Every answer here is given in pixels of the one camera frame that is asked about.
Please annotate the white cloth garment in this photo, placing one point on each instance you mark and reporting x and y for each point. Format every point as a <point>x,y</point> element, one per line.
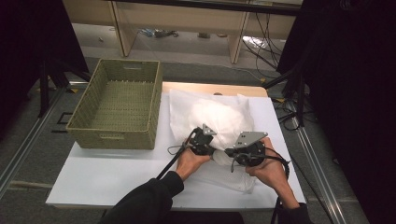
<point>222,158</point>

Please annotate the black curtain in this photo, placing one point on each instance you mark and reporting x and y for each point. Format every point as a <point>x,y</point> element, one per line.
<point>31,46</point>
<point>351,93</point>

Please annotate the small clutter under desk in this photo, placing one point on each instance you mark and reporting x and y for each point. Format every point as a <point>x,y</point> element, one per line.
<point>160,33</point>

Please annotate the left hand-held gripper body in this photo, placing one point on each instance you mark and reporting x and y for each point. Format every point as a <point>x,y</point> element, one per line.
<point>200,143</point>

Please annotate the black tripod stand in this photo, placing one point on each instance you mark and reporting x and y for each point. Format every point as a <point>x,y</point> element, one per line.
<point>43,90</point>
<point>299,93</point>

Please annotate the olive green woven basket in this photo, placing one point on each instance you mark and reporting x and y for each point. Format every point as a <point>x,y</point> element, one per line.
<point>121,105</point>

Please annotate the person's left hand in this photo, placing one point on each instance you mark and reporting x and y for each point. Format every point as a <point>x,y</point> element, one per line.
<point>188,163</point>

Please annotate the beige wooden desk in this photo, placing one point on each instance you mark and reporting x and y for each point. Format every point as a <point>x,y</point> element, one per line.
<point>180,18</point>

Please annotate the person's right hand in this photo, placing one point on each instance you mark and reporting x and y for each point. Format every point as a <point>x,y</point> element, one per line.
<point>274,171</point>

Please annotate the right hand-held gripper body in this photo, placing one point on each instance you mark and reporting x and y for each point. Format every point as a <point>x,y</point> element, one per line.
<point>250,152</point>

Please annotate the metal floor rail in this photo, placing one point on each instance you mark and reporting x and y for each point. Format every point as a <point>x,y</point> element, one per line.
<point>320,174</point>
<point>28,140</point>

